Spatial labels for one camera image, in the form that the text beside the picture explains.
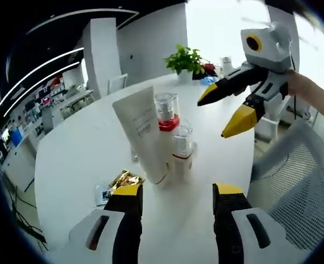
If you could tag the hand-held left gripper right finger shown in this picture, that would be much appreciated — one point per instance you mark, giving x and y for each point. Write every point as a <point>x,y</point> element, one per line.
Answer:
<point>227,233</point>

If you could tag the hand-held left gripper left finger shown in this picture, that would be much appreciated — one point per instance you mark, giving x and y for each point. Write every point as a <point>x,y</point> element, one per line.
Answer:
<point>128,233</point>

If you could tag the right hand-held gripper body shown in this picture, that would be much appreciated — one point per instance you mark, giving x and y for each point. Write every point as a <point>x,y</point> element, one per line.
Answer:
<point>274,52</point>

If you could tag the gold foil skincare sachet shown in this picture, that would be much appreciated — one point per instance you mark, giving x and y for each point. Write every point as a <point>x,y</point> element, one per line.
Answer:
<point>126,178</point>

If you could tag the tall white skincare pump bottle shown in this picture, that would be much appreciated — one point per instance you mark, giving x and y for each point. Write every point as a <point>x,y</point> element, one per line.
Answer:
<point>165,110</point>

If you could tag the white skincare tube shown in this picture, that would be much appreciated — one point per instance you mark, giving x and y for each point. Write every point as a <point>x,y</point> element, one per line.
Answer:
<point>142,123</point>

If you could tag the white plastic bottle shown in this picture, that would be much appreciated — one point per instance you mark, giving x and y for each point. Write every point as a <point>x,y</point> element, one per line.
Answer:
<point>227,66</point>

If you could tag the blue storage box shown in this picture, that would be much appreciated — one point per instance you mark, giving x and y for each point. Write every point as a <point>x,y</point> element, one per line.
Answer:
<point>17,137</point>

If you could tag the blue crumpled bag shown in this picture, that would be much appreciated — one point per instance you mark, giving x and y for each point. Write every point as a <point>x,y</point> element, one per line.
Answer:
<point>208,81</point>

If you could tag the dark red bag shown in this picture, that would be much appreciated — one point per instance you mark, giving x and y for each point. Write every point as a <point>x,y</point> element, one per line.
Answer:
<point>209,68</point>

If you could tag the potted green plant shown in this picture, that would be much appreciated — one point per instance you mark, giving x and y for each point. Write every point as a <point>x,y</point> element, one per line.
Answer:
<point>182,59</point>

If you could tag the grey mesh office chair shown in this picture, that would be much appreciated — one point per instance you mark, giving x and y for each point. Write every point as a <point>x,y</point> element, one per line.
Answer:
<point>293,178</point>

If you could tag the white framed chair back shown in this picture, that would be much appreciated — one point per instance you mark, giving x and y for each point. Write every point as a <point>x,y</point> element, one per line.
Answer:
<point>117,83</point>

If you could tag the white ceiling light strip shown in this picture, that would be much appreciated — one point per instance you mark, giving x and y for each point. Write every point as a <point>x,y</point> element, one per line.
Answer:
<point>68,67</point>
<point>68,53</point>

